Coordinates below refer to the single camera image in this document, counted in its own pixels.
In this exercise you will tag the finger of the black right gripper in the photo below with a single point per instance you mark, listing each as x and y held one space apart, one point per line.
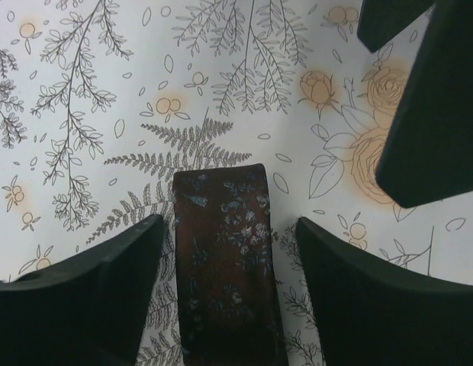
381 20
428 154

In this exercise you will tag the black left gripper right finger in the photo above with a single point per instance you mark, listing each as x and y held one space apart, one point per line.
370 312

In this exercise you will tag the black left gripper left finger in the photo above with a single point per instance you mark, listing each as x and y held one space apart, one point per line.
89 309

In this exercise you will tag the brown blue floral tie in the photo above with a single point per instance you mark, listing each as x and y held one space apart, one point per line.
227 297

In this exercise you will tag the floral patterned table mat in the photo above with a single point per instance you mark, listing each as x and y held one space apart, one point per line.
101 102

